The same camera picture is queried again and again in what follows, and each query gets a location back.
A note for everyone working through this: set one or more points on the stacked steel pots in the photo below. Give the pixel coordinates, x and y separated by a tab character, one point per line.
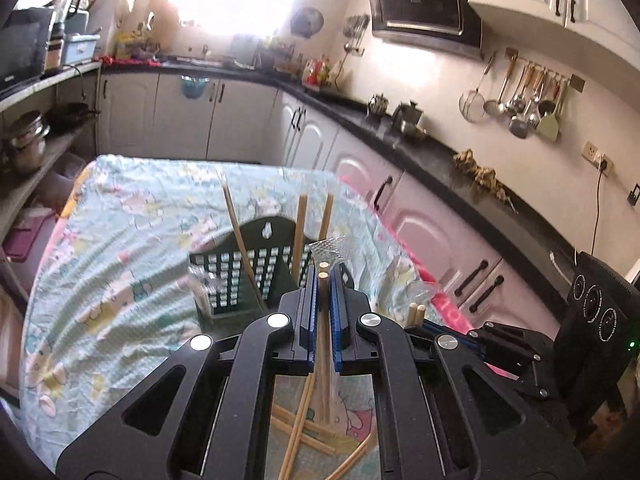
27	150

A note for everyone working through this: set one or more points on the beige cutting board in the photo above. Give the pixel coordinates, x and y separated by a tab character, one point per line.
162	22

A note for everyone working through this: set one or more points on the black frying pan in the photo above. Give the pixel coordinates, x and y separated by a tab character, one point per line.
70	115

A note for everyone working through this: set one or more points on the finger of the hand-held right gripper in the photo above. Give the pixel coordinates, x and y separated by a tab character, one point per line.
480	357
465	336

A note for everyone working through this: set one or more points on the black countertop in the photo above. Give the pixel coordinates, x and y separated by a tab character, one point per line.
440	160

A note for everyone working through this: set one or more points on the small steel teapot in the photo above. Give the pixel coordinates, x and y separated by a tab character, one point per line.
378	105

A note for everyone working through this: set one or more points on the black dish rack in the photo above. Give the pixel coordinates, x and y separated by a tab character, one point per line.
275	57

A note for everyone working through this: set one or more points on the white lower cabinets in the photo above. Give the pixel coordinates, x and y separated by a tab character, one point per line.
240	120

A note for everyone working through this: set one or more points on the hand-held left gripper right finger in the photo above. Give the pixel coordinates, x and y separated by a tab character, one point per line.
337	330

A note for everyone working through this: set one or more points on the wall utensil rail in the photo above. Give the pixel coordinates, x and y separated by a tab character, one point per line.
577	82

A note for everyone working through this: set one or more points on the teal knife block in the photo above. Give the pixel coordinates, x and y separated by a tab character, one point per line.
243	50

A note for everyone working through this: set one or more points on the black appliance with round dials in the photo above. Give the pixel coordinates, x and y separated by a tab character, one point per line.
600	310

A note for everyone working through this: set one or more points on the blue plastic box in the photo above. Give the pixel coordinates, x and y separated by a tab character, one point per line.
80	50

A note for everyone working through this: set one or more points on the ginger roots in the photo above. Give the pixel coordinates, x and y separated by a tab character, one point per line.
480	172

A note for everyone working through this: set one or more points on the blue hanging bin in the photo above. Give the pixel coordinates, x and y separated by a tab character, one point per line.
195	87

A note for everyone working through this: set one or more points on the dark blender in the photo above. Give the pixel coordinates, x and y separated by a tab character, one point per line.
62	15

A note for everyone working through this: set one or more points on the metal shelf rack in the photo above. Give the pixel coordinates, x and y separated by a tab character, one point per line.
50	74

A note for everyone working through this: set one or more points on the large steel spoon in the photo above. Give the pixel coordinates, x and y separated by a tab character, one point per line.
520	125

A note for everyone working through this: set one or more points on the black microwave oven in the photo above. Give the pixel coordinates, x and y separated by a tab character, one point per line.
22	45

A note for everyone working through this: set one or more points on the pile of wooden chopsticks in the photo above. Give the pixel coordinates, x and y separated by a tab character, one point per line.
300	240

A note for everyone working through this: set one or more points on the small round fan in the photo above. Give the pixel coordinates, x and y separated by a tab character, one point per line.
307	22

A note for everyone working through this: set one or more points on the red and yellow seasoning bottles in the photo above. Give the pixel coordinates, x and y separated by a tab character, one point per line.
320	72

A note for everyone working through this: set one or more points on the red cloth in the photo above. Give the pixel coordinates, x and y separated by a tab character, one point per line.
130	61

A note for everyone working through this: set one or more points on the purple storage box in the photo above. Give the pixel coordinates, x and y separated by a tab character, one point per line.
27	237

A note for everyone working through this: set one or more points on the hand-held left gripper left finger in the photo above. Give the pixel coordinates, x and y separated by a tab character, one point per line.
307	330

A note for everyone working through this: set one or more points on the chopstick pair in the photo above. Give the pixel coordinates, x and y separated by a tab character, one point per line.
324	290
412	316

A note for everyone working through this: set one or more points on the green spatula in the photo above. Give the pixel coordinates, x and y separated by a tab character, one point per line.
550	127

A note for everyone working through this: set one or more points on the black range hood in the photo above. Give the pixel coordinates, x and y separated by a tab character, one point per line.
420	0

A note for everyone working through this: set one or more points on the white jug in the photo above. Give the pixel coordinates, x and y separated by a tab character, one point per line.
126	6

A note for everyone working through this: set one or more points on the pink cloth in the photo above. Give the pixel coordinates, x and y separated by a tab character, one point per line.
450	310

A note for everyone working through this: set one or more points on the wall socket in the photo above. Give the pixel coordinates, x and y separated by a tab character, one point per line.
597	157

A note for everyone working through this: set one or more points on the cartoon printed tablecloth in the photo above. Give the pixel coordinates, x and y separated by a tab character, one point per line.
125	240

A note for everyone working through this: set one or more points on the green plastic utensil basket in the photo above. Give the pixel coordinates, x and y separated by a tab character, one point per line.
235	270

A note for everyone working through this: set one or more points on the steel ladle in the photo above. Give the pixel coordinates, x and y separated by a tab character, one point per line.
492	106

